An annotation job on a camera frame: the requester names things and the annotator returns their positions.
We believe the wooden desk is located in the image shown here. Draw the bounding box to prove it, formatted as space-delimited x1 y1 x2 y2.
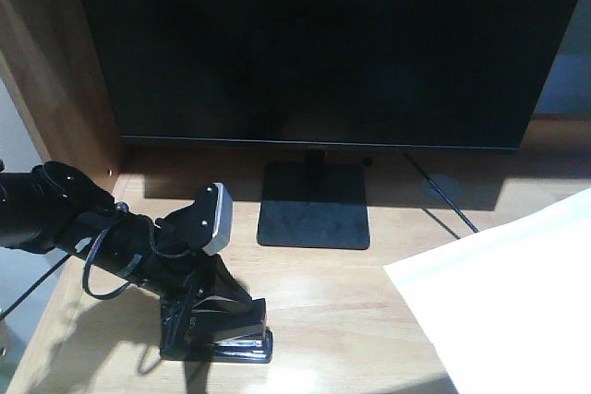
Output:
0 0 591 394

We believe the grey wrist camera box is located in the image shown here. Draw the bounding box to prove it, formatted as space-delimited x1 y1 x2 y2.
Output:
188 182 233 256

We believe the white paper sheet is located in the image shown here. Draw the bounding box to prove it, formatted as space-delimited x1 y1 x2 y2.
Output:
385 191 590 393

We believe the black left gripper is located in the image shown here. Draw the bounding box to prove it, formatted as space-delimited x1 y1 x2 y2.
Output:
59 211 252 360

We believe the black monitor cable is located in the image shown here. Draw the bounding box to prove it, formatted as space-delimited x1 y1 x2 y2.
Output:
402 151 481 234

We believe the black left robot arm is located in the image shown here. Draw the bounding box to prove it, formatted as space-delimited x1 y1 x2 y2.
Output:
1 161 261 360

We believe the black stapler with orange button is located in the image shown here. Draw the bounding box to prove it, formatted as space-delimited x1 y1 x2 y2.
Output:
168 298 273 364

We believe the black monitor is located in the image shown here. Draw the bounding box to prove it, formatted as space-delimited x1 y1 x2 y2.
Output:
82 0 578 249

